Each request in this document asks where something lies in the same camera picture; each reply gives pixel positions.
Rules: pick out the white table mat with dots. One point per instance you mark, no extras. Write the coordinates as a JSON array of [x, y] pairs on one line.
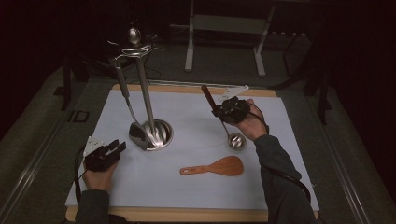
[[193, 189]]

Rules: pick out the black metal stand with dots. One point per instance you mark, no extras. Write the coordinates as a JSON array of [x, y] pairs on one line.
[[66, 90], [323, 99]]

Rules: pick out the person's right hand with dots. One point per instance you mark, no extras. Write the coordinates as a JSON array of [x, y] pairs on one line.
[[253, 126]]

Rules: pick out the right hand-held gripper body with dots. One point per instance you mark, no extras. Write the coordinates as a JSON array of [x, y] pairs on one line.
[[235, 110]]

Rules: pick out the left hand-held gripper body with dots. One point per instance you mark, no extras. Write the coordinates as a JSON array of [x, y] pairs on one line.
[[99, 161]]

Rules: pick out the steel utensil rack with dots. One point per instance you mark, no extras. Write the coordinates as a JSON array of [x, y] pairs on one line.
[[155, 133]]

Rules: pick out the person's left hand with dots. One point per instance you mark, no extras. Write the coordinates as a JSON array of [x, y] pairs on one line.
[[98, 180]]

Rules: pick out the steel spatula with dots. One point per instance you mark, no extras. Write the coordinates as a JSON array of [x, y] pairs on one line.
[[139, 135]]

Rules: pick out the wooden rice paddle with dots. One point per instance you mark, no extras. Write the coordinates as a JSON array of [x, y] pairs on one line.
[[225, 166]]

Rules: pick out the white metal stand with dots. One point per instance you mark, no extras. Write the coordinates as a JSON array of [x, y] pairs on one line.
[[230, 24]]

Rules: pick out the wooden table board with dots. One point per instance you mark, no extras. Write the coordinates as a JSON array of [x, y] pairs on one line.
[[186, 215]]

